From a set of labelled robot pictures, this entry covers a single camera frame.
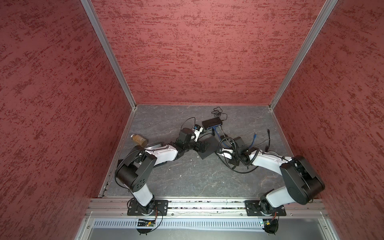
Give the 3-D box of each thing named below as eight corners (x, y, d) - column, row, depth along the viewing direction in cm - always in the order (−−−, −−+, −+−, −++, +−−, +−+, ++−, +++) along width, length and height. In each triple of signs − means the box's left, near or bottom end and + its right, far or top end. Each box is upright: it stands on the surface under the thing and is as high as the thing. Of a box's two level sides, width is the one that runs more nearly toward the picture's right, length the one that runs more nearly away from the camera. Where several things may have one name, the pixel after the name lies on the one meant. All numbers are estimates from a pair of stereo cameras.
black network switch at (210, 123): (204, 129, 108) (204, 127, 106) (201, 122, 112) (201, 121, 110) (222, 124, 111) (222, 123, 109) (219, 118, 115) (219, 116, 113)
